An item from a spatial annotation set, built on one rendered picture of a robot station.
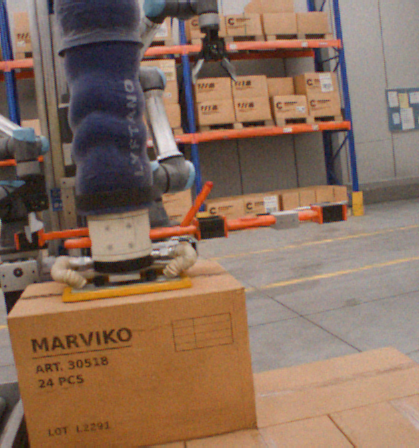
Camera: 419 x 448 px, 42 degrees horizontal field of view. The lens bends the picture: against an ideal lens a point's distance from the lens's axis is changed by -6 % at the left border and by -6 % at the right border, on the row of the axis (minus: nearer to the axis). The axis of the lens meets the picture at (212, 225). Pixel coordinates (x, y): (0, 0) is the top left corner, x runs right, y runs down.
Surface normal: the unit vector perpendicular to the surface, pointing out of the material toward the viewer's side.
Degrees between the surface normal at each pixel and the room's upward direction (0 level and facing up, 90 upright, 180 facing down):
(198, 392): 90
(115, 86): 80
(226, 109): 89
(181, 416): 90
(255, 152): 90
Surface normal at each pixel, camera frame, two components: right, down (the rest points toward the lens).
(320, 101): 0.25, 0.07
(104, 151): -0.03, -0.15
